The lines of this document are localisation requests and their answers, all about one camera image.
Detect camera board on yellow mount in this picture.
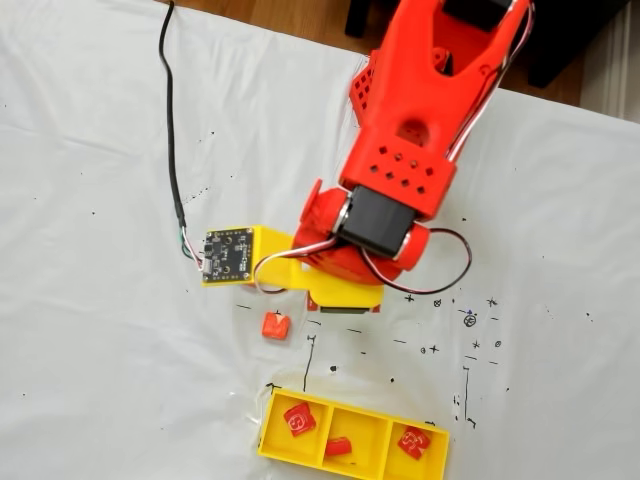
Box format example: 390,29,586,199
200,224,307,294

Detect orange candy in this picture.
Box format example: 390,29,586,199
261,309,293,342

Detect yellow three-compartment box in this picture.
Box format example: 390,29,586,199
257,388,450,480

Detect white red black servo wire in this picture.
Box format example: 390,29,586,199
252,0,536,297

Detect red cherry candy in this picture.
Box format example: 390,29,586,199
397,425,433,460
324,435,354,458
283,403,318,438

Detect black camera cable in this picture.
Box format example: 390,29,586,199
158,0,211,274

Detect white plastic table cover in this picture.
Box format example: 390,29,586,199
0,0,640,480

